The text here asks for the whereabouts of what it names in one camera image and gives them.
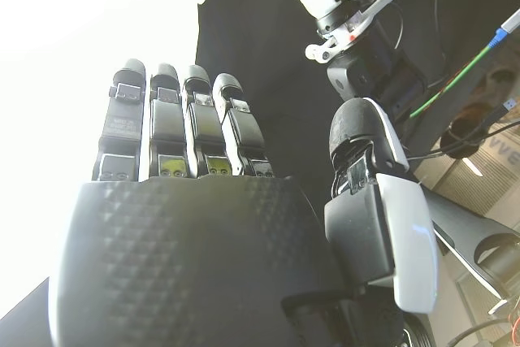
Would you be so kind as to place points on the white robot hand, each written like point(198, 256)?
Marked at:
point(183, 257)

